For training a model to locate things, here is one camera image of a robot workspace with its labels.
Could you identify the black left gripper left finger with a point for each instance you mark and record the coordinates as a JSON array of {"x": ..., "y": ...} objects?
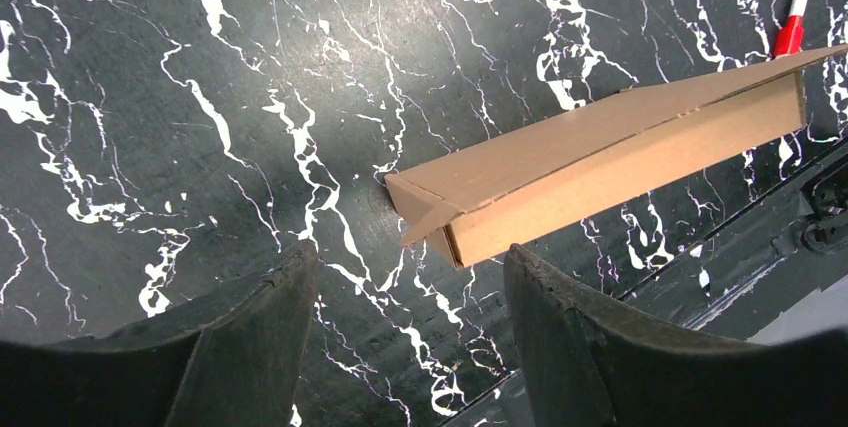
[{"x": 228, "y": 358}]

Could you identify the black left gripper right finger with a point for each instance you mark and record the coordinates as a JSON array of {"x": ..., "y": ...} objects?
[{"x": 591, "y": 360}]

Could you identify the brown cardboard box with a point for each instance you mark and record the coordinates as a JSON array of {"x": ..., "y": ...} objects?
[{"x": 475, "y": 203}]

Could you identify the red capped white marker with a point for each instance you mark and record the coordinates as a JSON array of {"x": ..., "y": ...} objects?
[{"x": 790, "y": 36}]

